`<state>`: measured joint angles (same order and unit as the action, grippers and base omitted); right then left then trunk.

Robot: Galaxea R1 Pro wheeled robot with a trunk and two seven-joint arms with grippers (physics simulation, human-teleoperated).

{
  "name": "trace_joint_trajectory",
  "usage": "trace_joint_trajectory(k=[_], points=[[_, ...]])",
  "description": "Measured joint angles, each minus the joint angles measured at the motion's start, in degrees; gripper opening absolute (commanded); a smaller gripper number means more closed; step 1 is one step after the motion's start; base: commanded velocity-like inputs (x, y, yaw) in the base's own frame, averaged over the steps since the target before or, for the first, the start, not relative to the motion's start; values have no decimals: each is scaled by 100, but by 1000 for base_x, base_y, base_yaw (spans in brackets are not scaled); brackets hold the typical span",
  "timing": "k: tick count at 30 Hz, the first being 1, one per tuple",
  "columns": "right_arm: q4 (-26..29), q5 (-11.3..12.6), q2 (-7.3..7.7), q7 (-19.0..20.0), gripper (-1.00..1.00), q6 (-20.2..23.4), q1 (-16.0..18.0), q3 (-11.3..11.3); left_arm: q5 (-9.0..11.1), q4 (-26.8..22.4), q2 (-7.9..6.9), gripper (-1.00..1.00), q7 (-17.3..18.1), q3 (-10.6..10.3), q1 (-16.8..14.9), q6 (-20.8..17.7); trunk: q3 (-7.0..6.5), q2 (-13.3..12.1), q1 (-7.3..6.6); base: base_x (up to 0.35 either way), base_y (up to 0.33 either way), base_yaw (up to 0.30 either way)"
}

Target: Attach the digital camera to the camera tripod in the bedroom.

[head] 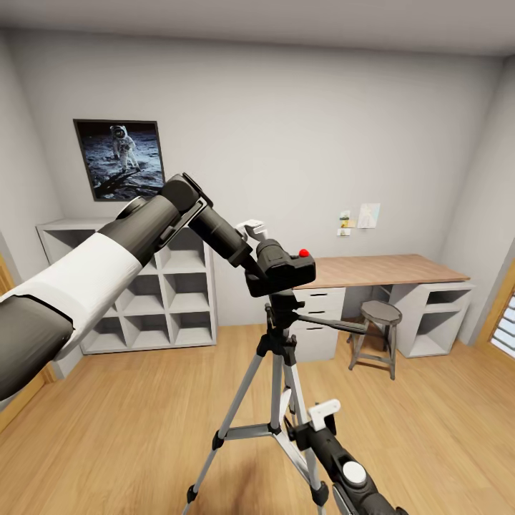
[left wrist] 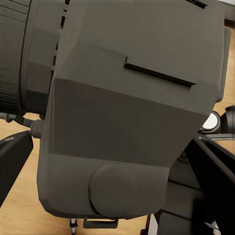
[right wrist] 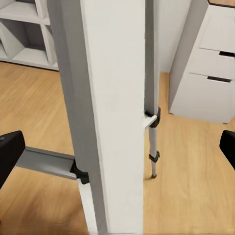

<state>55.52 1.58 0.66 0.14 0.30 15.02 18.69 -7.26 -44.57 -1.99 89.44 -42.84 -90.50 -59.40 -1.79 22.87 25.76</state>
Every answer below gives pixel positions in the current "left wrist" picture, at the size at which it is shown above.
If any camera tripod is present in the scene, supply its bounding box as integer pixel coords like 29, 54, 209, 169
0, 113, 78, 235

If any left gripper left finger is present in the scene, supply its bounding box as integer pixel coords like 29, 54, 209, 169
0, 131, 34, 208

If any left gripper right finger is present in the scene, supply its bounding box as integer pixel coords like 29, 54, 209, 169
184, 133, 235, 235

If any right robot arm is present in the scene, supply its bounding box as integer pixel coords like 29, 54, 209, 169
198, 104, 235, 141

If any digital camera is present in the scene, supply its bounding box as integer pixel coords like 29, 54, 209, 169
0, 0, 232, 229

